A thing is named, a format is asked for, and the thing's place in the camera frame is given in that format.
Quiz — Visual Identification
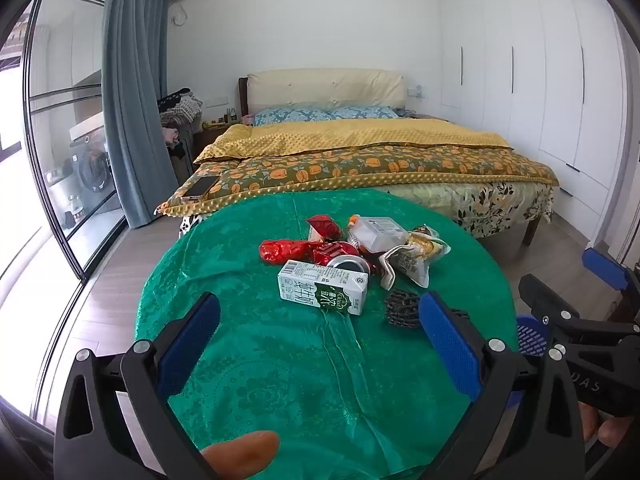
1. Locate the red foil wrapper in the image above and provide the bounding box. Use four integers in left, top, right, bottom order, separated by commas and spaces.
259, 239, 321, 265
306, 214, 342, 242

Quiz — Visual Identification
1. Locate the white green milk carton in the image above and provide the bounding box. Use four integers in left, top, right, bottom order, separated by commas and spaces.
277, 259, 370, 317

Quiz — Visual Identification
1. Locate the dark wooden nightstand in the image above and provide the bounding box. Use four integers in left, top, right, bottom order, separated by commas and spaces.
192, 122, 236, 162

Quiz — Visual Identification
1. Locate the yellow dotted blanket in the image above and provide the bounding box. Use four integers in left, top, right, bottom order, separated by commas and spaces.
194, 119, 513, 164

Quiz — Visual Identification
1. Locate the black framed glass door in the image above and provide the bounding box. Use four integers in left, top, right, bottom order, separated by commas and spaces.
0, 0, 128, 281

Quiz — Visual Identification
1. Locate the green patterned tablecloth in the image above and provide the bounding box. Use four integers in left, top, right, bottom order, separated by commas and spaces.
135, 187, 519, 480

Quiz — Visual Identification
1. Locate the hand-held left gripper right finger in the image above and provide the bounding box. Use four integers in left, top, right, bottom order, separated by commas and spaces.
417, 291, 587, 480

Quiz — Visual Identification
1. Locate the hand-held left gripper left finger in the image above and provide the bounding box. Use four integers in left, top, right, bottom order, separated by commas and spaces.
52, 292, 222, 480

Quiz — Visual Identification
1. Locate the gold foil packet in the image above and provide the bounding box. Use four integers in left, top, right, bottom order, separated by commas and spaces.
407, 225, 451, 258

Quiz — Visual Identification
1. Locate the washing machine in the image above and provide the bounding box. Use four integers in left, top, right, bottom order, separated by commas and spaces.
69, 135, 123, 211

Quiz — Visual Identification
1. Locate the wooden bed leg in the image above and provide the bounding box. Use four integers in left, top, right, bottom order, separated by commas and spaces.
521, 217, 543, 247

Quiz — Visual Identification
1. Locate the crushed red drink can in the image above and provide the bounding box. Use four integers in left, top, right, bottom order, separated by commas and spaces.
312, 241, 384, 277

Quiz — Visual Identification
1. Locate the pumpkin print quilt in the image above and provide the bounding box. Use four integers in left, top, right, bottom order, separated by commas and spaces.
156, 144, 560, 218

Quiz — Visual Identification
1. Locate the person's left hand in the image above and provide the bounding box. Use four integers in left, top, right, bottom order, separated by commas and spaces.
200, 430, 281, 480

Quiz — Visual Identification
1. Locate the grey blue curtain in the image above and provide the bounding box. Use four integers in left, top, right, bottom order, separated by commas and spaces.
101, 0, 176, 229

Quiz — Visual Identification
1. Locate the person's right hand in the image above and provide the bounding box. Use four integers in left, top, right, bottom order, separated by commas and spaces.
577, 400, 640, 457

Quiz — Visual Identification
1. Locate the cream padded headboard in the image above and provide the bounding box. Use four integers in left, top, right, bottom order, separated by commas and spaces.
239, 69, 407, 116

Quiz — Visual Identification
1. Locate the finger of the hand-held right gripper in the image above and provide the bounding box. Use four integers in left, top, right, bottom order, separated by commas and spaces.
518, 274, 640, 336
581, 247, 640, 293

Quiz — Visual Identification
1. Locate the black foam net sleeve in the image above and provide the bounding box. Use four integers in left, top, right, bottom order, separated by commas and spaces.
384, 287, 426, 331

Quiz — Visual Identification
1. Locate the pile of clothes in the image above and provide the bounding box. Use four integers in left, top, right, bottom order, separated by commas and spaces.
156, 87, 204, 161

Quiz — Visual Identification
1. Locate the blue floral pillow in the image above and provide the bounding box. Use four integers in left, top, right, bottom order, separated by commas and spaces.
327, 105, 401, 121
252, 106, 333, 127

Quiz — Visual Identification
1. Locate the smartphone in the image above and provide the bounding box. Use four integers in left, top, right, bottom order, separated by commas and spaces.
181, 176, 221, 202

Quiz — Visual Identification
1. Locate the clear plastic box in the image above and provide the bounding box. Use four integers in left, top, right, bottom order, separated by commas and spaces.
348, 216, 411, 254

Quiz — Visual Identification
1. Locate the white wardrobe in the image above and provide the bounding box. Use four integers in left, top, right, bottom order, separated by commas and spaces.
435, 0, 628, 241

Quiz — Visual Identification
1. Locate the floral bed sheet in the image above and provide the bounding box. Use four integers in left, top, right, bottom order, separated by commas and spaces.
385, 180, 556, 241

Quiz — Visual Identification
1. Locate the blue plastic basket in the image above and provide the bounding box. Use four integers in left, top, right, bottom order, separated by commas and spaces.
514, 314, 553, 361

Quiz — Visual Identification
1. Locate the black white spotted cloth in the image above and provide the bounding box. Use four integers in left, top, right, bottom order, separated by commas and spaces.
177, 214, 206, 239

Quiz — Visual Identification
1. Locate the clear bag of pastry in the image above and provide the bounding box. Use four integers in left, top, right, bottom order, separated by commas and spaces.
378, 246, 443, 290

